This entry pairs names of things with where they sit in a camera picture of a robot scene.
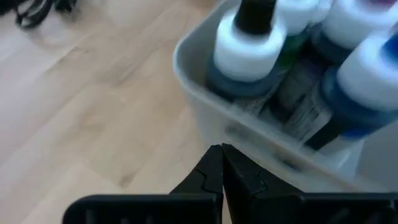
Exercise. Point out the green bottle white cap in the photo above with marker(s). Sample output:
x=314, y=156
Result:
x=295, y=15

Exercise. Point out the grey plastic bin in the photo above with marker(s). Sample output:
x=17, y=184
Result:
x=199, y=93

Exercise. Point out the blue bottle white cap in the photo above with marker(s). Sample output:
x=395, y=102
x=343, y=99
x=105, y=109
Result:
x=370, y=77

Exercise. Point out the dark bottle white cap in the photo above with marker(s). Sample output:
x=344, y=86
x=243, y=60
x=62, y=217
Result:
x=357, y=21

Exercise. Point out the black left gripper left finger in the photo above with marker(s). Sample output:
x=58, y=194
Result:
x=186, y=208

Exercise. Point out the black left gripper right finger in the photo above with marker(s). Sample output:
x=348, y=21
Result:
x=267, y=208

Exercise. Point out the large black cap coloring bottle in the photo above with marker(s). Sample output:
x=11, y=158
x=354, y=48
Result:
x=248, y=49

